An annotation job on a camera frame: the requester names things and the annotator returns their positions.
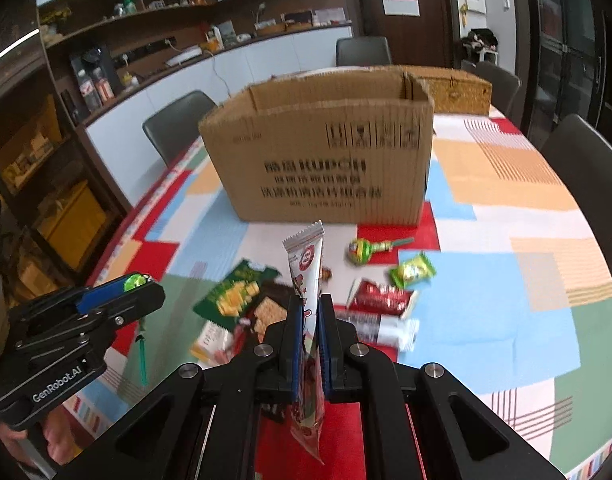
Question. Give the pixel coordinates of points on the wooden shelf unit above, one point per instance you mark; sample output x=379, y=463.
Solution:
x=45, y=170

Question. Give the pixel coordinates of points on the green lollipop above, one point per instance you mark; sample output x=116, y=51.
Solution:
x=133, y=281

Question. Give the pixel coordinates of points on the colourful patchwork tablecloth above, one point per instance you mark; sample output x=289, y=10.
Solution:
x=486, y=285

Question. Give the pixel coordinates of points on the brown cardboard box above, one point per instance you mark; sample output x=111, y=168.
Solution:
x=311, y=150

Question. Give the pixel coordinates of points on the white power strip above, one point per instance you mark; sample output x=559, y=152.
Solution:
x=183, y=56

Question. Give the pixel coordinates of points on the glass door cabinet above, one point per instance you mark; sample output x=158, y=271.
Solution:
x=571, y=35

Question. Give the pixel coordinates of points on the white wall intercom panel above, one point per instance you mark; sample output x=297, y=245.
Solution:
x=474, y=2

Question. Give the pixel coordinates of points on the green cracker bag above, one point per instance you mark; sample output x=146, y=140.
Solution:
x=235, y=292

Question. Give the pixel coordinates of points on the black coffee machine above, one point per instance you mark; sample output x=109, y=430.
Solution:
x=93, y=77

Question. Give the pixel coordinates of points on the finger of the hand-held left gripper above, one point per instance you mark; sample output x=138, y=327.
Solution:
x=100, y=295
x=138, y=302

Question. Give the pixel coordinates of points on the colourful lollipop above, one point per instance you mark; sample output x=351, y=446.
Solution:
x=360, y=250

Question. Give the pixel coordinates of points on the person's left hand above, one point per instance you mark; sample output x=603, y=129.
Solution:
x=60, y=435

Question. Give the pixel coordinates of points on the white red snack bar packet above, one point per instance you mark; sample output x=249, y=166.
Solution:
x=391, y=330

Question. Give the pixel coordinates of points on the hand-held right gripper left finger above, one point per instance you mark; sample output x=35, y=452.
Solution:
x=295, y=345

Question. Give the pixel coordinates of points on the dark grey chair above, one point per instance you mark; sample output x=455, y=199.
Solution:
x=178, y=120
x=363, y=51
x=496, y=85
x=586, y=160

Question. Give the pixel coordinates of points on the woven wicker basket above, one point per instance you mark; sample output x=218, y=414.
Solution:
x=461, y=92

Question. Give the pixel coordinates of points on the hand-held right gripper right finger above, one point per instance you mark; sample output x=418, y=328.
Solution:
x=326, y=350

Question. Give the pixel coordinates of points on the pile of dark bags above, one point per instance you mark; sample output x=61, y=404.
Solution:
x=479, y=42

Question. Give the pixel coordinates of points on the orange white snack packet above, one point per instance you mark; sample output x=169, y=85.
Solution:
x=210, y=342

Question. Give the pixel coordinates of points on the clear cracker packet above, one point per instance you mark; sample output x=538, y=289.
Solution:
x=266, y=312

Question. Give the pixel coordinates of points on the white sideboard counter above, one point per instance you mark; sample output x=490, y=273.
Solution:
x=266, y=60

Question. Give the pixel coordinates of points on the green candy packet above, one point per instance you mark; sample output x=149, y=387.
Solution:
x=412, y=271

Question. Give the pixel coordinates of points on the white red snack stick packet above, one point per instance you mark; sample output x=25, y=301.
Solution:
x=306, y=270

